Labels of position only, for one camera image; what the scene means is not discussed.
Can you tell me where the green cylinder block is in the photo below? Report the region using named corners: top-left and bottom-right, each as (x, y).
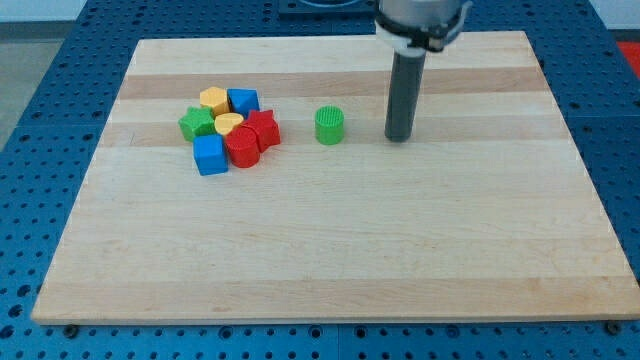
top-left (314, 105), bottom-right (344, 145)

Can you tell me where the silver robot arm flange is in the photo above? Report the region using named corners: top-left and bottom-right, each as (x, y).
top-left (375, 0), bottom-right (473, 57)

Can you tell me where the red star block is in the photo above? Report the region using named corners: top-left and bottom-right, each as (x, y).
top-left (242, 110), bottom-right (281, 153)

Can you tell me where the green star block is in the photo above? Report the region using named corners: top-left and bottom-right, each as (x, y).
top-left (178, 106), bottom-right (216, 142)

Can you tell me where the light wooden board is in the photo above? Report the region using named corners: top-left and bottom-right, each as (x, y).
top-left (31, 31), bottom-right (639, 325)

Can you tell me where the red cylinder block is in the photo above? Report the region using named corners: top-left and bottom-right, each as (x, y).
top-left (225, 126), bottom-right (260, 168)

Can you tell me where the blue triangle block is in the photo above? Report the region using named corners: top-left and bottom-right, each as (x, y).
top-left (227, 88), bottom-right (260, 119)

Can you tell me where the yellow heart block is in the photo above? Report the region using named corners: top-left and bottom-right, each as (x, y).
top-left (214, 112), bottom-right (244, 137)

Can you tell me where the blue cube block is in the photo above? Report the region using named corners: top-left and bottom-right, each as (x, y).
top-left (193, 134), bottom-right (228, 176)

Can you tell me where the yellow hexagon block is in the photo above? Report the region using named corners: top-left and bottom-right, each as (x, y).
top-left (199, 87), bottom-right (231, 117)

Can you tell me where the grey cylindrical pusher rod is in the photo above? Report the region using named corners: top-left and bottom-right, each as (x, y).
top-left (385, 53), bottom-right (426, 143)

